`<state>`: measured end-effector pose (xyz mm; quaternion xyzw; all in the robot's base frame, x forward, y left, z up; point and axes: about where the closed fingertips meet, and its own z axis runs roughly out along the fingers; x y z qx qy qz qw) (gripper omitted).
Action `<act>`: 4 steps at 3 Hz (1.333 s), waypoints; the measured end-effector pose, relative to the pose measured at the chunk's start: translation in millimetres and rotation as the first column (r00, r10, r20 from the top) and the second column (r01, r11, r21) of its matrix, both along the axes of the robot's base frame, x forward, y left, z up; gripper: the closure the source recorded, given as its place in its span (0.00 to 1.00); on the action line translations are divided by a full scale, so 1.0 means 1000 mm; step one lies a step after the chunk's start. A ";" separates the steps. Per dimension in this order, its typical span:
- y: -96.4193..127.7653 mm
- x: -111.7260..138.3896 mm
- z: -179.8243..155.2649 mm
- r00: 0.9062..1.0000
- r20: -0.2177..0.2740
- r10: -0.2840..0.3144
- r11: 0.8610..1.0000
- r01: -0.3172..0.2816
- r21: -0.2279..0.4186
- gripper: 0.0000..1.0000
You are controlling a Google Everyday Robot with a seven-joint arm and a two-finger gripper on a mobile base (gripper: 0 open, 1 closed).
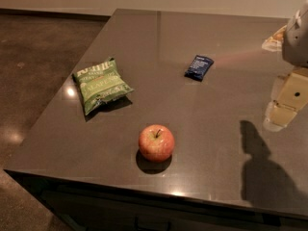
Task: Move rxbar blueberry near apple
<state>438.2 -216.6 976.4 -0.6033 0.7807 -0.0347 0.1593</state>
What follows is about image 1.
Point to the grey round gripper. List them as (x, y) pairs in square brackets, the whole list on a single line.
[(296, 40)]

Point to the blue rxbar blueberry bar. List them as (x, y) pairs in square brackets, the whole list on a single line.
[(199, 67)]

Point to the red yellow apple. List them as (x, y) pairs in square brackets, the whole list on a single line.
[(156, 143)]

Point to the green jalapeno chips bag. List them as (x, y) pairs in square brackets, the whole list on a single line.
[(100, 84)]

